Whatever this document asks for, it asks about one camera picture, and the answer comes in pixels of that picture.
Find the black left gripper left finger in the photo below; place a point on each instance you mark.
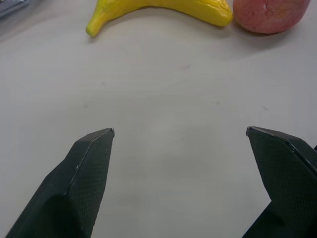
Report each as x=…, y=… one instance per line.
x=74, y=188

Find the grey metal frame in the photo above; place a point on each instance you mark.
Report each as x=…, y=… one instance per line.
x=11, y=6

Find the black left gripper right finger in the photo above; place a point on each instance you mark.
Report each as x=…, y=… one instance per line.
x=287, y=188

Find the red apple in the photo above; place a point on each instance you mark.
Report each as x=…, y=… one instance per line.
x=267, y=15

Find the yellow banana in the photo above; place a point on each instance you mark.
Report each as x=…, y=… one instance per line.
x=158, y=10

